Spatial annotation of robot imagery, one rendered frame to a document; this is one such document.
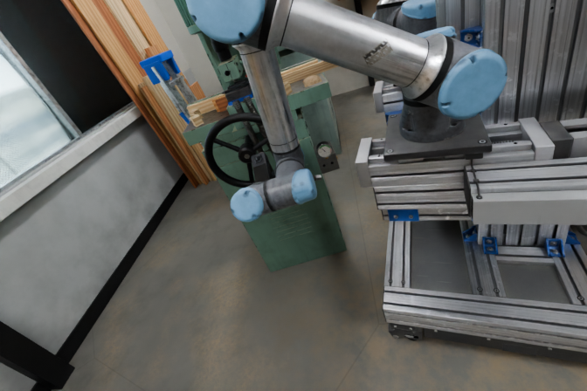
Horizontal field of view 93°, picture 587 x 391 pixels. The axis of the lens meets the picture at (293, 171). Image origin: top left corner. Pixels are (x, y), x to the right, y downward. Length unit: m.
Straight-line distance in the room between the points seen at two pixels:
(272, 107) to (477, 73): 0.39
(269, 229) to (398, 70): 1.07
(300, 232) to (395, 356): 0.63
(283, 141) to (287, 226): 0.78
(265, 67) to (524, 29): 0.60
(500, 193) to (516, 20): 0.40
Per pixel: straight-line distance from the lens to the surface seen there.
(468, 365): 1.31
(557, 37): 0.92
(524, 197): 0.74
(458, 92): 0.55
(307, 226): 1.43
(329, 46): 0.50
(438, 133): 0.74
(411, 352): 1.31
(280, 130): 0.68
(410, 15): 1.17
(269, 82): 0.64
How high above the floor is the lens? 1.21
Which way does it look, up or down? 31 degrees down
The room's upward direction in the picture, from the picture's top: 21 degrees counter-clockwise
